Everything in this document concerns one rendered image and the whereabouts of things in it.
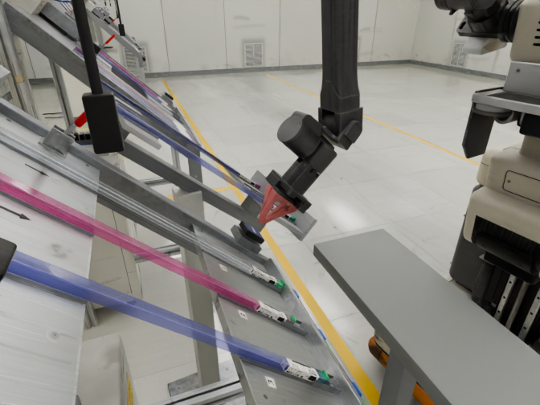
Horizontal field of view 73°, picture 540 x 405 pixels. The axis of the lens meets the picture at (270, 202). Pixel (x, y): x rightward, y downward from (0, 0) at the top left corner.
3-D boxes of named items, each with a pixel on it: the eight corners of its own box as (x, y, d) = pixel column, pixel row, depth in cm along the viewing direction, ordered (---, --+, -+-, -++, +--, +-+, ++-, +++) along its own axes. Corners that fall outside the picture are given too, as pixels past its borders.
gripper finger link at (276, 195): (252, 221, 71) (283, 184, 70) (241, 204, 77) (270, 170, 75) (276, 235, 75) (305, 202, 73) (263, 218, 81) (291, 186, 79)
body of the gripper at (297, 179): (285, 196, 68) (311, 165, 67) (266, 174, 76) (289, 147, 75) (307, 212, 71) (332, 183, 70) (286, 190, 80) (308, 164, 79)
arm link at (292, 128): (366, 128, 70) (336, 118, 76) (335, 90, 62) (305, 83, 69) (329, 179, 70) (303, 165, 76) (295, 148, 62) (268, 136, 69)
